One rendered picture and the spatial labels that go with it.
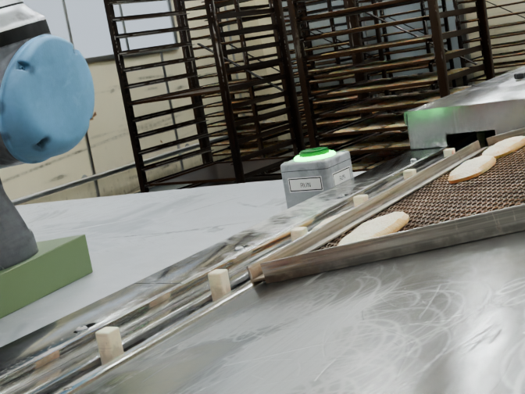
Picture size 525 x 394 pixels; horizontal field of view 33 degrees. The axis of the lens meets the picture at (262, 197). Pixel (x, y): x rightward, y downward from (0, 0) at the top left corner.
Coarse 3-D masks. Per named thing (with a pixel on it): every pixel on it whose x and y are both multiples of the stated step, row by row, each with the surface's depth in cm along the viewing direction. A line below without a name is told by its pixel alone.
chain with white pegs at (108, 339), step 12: (480, 132) 132; (480, 144) 132; (444, 156) 121; (300, 228) 86; (216, 276) 74; (228, 276) 75; (216, 288) 74; (228, 288) 75; (96, 336) 63; (108, 336) 62; (108, 348) 63; (120, 348) 63; (108, 360) 63
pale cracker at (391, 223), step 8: (384, 216) 67; (392, 216) 65; (400, 216) 65; (408, 216) 67; (368, 224) 64; (376, 224) 63; (384, 224) 63; (392, 224) 63; (400, 224) 64; (352, 232) 63; (360, 232) 62; (368, 232) 61; (376, 232) 61; (384, 232) 62; (392, 232) 63; (344, 240) 62; (352, 240) 61; (360, 240) 60
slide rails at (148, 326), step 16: (352, 208) 102; (240, 272) 81; (208, 288) 77; (176, 304) 74; (192, 304) 73; (160, 320) 70; (128, 336) 67; (144, 336) 68; (96, 352) 65; (64, 368) 62; (80, 368) 62; (32, 384) 60; (48, 384) 60
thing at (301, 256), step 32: (448, 160) 94; (512, 160) 83; (384, 192) 81; (416, 192) 83; (448, 192) 76; (480, 192) 70; (512, 192) 64; (352, 224) 73; (416, 224) 64; (448, 224) 53; (480, 224) 52; (512, 224) 51; (288, 256) 60; (320, 256) 58; (352, 256) 57; (384, 256) 56
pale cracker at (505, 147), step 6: (510, 138) 94; (516, 138) 93; (522, 138) 93; (498, 144) 92; (504, 144) 91; (510, 144) 91; (516, 144) 91; (522, 144) 92; (486, 150) 92; (492, 150) 90; (498, 150) 89; (504, 150) 89; (510, 150) 90; (498, 156) 89
